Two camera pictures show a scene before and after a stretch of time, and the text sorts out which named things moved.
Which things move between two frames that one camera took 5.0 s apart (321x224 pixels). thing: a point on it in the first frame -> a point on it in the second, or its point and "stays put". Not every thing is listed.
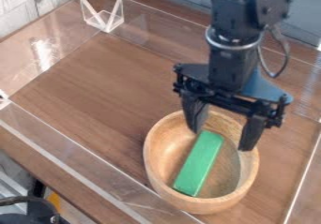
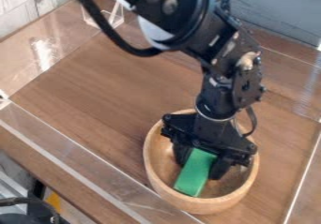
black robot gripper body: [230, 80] -> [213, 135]
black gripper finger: [254, 127] -> [221, 166]
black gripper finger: [195, 111] -> [182, 148]
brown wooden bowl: [233, 173] stays put
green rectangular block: [198, 162] stays put
